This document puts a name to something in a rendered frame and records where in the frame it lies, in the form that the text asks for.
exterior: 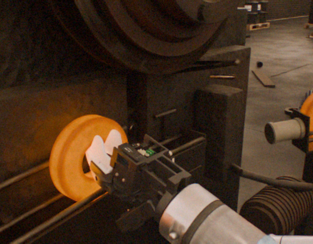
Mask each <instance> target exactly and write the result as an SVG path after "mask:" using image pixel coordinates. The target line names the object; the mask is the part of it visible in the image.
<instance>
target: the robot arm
mask: <svg viewBox="0 0 313 244"><path fill-rule="evenodd" d="M150 141H152V142H154V143H155V144H156V145H158V146H159V147H160V148H161V150H160V152H159V153H158V154H157V152H155V151H154V150H152V149H151V148H149V145H150ZM168 152H169V150H168V149H167V148H166V147H164V146H163V145H161V144H160V143H159V142H157V141H156V140H154V139H153V138H152V137H150V136H149V135H147V134H145V137H144V142H143V143H141V144H140V143H137V144H136V143H133V144H131V145H130V144H128V143H127V142H125V143H123V144H122V139H121V134H120V133H119V132H118V131H117V130H111V131H110V133H109V135H108V137H107V139H106V141H105V143H103V140H102V138H101V137H100V136H98V135H96V136H95V137H94V140H93V142H92V145H91V146H90V147H89V148H88V150H87V151H86V157H87V161H88V164H89V166H90V170H91V173H92V175H93V178H94V180H95V182H96V183H97V184H98V185H99V186H100V187H101V188H103V189H104V190H106V191H108V192H109V194H110V195H112V194H114V195H115V196H117V197H119V198H120V199H121V200H122V201H129V202H130V203H133V202H136V203H137V204H140V203H141V202H143V201H145V200H147V199H148V198H150V199H149V200H147V201H146V202H144V203H143V204H141V205H140V206H138V207H137V208H136V207H133V208H132V209H128V210H126V211H125V213H124V214H122V215H121V218H120V219H119V220H116V224H117V225H118V226H119V228H120V230H121V232H122V233H123V234H124V233H126V232H128V231H130V232H132V231H134V230H137V229H139V228H140V226H141V225H143V224H144V222H145V221H147V220H148V219H150V218H152V217H154V220H155V221H156V222H157V223H158V224H159V232H160V234H161V235H162V236H163V237H165V238H166V239H167V240H168V241H169V242H170V243H171V244H313V236H305V235H274V234H265V233H263V232H262V231H261V230H259V229H258V228H257V227H255V226H254V225H253V224H251V223H250V222H248V221H247V220H245V219H244V218H243V217H241V216H240V215H239V214H237V213H236V212H235V211H233V210H232V209H230V208H229V207H227V206H226V205H225V204H224V203H222V202H221V201H220V200H219V199H218V198H217V197H215V196H214V195H212V194H211V193H210V192H208V191H207V190H206V189H204V188H203V187H202V186H200V185H199V184H191V185H189V182H190V178H191V174H189V173H188V172H187V171H185V170H184V169H183V168H181V167H180V166H178V165H177V164H176V163H174V162H172V161H171V160H170V159H168V158H167V156H168Z"/></svg>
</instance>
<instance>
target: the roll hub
mask: <svg viewBox="0 0 313 244"><path fill-rule="evenodd" d="M152 1H153V3H154V4H155V5H156V6H157V8H158V9H159V10H160V11H161V12H162V13H164V14H165V15H166V16H168V17H169V18H171V19H173V20H176V21H178V22H183V23H197V24H214V23H218V22H220V21H222V20H224V19H225V18H227V17H228V16H229V15H231V14H232V13H233V12H234V10H235V9H236V8H237V7H238V5H239V4H240V2H241V1H242V0H152ZM201 5H209V7H210V11H211V12H210V15H209V18H208V19H200V16H199V14H198V11H199V9H200V6H201Z"/></svg>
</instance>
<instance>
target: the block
mask: <svg viewBox="0 0 313 244"><path fill-rule="evenodd" d="M243 98H244V91H243V90H242V89H240V88H235V87H230V86H224V85H219V84H210V85H207V86H204V87H200V88H198V89H197V91H196V108H195V131H198V132H201V133H204V134H206V140H207V143H206V151H205V170H204V175H203V176H204V177H207V178H209V179H212V180H215V181H217V182H225V181H226V180H228V179H229V178H231V177H233V176H235V175H236V174H235V173H234V172H233V171H230V164H232V163H234V164H236V165H237V166H238V160H239V147H240V135H241V122H242V110H243Z"/></svg>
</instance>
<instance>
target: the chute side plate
mask: <svg viewBox="0 0 313 244"><path fill-rule="evenodd" d="M205 149H206V142H205V141H203V142H201V143H199V144H197V145H195V146H193V147H191V148H188V149H186V150H184V151H182V152H180V153H179V154H177V155H175V156H172V157H170V158H169V159H170V160H171V161H172V159H173V158H175V163H176V164H177V165H178V166H180V167H181V168H183V169H184V170H185V171H187V172H189V171H191V170H193V169H195V168H197V167H199V166H201V177H202V176H203V175H204V170H205ZM149 199H150V198H148V199H147V200H149ZM147 200H145V201H143V202H141V203H140V204H137V203H136V202H133V203H130V202H129V201H122V200H121V199H120V198H119V197H117V196H115V195H114V194H112V195H110V194H109V192H107V193H106V194H104V195H103V196H101V197H99V198H98V199H96V200H95V201H93V202H91V203H90V204H88V205H87V206H86V207H84V208H82V209H81V210H79V211H78V212H76V213H74V214H73V215H71V216H70V217H68V218H66V219H64V220H63V221H61V222H59V223H58V224H56V225H55V226H53V227H51V228H50V229H48V230H46V231H45V232H43V233H42V234H40V235H39V236H37V237H35V238H34V239H32V240H31V241H29V242H27V243H26V244H98V243H100V242H102V241H103V240H104V239H106V238H107V237H108V236H110V235H111V234H113V233H114V232H115V231H117V230H119V226H118V225H117V224H116V220H119V219H120V218H121V215H122V214H124V213H125V211H126V210H128V209H132V208H133V207H136V208H137V207H138V206H140V205H141V204H143V203H144V202H146V201H147Z"/></svg>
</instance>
